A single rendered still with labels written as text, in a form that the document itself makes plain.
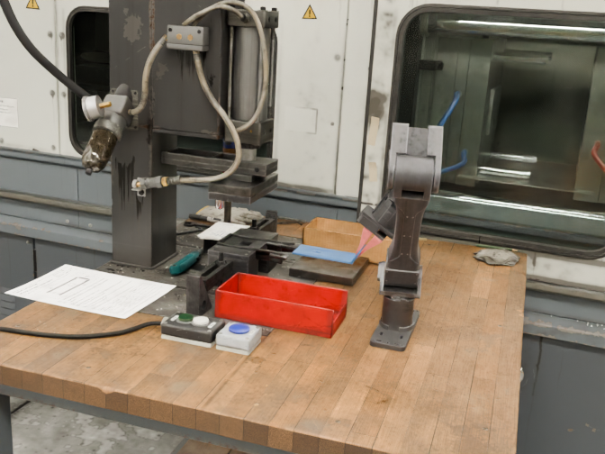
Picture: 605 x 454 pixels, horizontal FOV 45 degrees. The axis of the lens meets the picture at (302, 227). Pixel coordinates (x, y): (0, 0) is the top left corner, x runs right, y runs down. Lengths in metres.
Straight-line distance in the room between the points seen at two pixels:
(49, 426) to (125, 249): 1.26
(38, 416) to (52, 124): 1.09
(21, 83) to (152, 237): 1.22
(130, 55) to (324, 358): 0.80
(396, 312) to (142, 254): 0.65
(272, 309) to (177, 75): 0.56
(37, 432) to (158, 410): 1.69
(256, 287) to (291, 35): 0.95
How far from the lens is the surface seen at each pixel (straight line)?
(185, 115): 1.67
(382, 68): 2.15
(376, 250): 1.89
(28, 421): 2.99
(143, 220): 1.77
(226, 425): 1.20
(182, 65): 1.66
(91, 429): 2.90
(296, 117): 2.30
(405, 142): 1.31
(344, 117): 2.24
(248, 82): 1.63
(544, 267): 2.18
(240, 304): 1.49
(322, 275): 1.75
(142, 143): 1.73
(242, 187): 1.59
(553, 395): 2.35
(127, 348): 1.40
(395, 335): 1.47
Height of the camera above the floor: 1.51
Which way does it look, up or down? 16 degrees down
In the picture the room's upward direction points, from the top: 3 degrees clockwise
